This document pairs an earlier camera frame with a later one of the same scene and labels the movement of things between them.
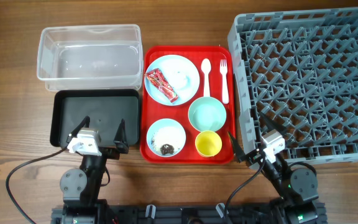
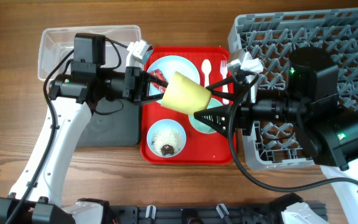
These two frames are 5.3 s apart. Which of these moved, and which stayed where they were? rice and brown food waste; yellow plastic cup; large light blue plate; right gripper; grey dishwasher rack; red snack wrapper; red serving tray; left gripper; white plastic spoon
Moved: yellow plastic cup; left gripper; right gripper
Stayed: grey dishwasher rack; red snack wrapper; large light blue plate; red serving tray; rice and brown food waste; white plastic spoon
